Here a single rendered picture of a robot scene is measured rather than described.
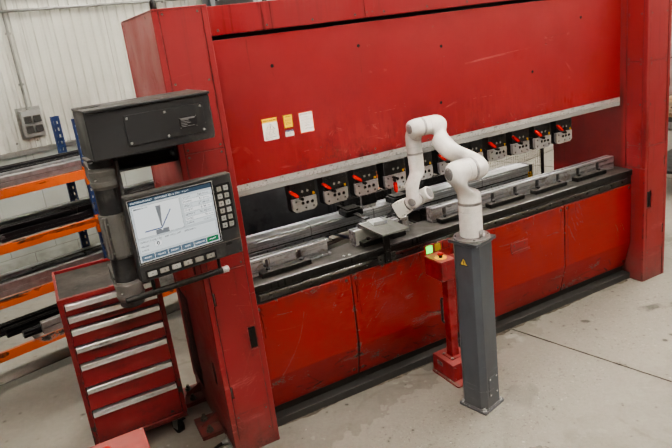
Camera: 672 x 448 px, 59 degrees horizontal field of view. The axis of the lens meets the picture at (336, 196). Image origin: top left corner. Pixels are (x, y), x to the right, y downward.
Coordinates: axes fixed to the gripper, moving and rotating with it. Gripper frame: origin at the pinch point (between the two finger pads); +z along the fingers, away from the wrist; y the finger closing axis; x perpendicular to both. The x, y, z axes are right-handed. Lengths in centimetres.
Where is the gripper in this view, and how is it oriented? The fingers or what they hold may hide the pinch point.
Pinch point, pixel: (390, 214)
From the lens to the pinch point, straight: 365.9
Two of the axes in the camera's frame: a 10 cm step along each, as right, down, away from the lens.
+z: -6.7, 4.3, 6.1
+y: -5.2, -8.5, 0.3
